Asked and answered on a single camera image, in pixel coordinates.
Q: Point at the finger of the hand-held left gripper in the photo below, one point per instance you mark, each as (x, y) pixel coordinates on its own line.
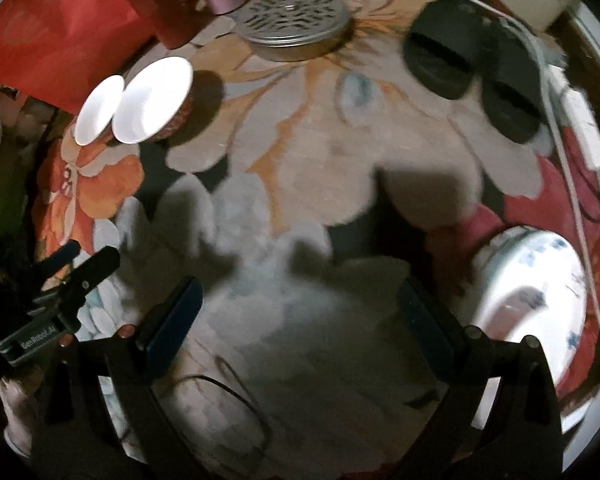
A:
(97, 267)
(62, 256)

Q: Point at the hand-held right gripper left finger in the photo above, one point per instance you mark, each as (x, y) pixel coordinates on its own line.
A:
(172, 320)

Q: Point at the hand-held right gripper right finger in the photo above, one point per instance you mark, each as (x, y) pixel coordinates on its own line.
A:
(430, 330)

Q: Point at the large bear print plate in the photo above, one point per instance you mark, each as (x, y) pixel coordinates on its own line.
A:
(530, 300)

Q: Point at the white bowl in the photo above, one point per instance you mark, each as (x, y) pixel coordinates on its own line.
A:
(150, 100)
(100, 110)

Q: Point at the person's left hand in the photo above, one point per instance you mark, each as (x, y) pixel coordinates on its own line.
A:
(17, 400)

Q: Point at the floral printed mat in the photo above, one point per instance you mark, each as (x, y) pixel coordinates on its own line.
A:
(290, 160)

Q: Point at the red paper bag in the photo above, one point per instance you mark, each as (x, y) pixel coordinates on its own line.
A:
(55, 30)

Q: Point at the black slipper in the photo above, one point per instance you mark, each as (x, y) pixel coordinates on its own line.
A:
(515, 90)
(445, 45)

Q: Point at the white power strip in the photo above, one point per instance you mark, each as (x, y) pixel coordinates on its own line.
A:
(582, 115)

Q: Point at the dark red cylinder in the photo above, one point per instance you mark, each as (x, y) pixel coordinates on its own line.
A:
(155, 0)

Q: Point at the perforated metal tin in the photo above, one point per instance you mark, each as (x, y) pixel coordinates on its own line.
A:
(292, 20)

